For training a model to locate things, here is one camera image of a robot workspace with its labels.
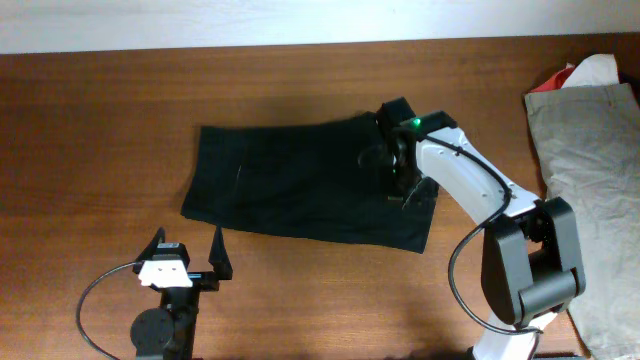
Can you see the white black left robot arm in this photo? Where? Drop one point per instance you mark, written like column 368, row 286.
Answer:
column 167, row 331

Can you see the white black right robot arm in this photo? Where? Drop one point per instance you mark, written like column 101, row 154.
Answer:
column 532, row 265

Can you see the white cloth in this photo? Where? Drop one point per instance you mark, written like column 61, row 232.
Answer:
column 596, row 70

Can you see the grey shorts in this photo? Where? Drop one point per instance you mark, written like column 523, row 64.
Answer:
column 587, row 142

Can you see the red cloth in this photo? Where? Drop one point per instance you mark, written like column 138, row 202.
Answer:
column 555, row 81

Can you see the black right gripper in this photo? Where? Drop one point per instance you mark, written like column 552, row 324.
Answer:
column 427, row 186

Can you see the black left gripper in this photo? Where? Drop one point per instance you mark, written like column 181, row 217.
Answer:
column 221, row 265

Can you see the black shorts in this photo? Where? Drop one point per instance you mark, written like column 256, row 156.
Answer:
column 305, row 182

